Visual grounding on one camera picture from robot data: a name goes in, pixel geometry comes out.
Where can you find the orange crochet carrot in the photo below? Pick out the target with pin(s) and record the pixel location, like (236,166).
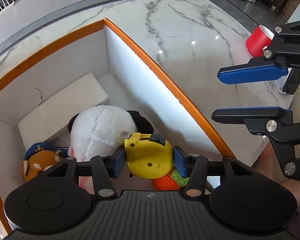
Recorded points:
(170,182)

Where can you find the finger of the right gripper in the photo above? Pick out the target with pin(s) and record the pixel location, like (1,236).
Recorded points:
(238,115)
(246,73)

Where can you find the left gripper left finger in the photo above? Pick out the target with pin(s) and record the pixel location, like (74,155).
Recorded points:
(104,168)

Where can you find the white rectangular box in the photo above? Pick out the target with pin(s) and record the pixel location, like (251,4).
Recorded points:
(49,120)

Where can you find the white tablet device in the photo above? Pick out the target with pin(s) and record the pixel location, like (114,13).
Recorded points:
(284,86)

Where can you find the orange white storage box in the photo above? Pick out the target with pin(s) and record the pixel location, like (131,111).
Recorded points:
(98,64)

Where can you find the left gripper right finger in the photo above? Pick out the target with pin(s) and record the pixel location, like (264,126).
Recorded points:
(193,167)

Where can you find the red paper cup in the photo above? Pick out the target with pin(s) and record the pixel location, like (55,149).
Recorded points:
(259,40)

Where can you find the sailor dog plush toy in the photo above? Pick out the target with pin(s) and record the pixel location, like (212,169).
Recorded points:
(38,158)

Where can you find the white black panda plush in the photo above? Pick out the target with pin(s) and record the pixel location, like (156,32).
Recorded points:
(98,129)

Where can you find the yellow tape measure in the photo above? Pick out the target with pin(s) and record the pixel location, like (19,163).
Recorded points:
(149,156)

